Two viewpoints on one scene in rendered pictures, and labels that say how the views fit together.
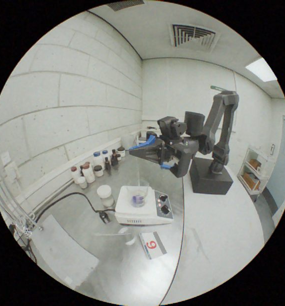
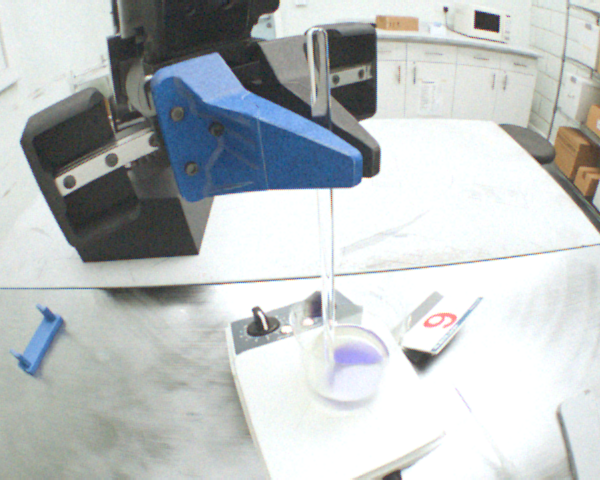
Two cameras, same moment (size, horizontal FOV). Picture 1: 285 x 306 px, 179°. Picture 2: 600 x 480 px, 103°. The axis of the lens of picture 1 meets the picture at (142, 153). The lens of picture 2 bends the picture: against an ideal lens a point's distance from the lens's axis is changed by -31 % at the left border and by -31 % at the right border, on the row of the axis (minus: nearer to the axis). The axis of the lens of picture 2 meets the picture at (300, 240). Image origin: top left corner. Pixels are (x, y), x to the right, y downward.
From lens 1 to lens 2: 0.26 m
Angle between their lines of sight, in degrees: 86
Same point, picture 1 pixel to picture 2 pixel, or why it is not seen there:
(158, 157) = not seen: hidden behind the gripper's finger
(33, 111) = not seen: outside the picture
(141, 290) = (543, 292)
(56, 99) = not seen: outside the picture
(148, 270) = (495, 307)
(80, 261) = not seen: outside the picture
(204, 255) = (413, 221)
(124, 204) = (396, 417)
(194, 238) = (371, 245)
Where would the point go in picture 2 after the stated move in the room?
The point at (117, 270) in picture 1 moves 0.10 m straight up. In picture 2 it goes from (543, 356) to (587, 300)
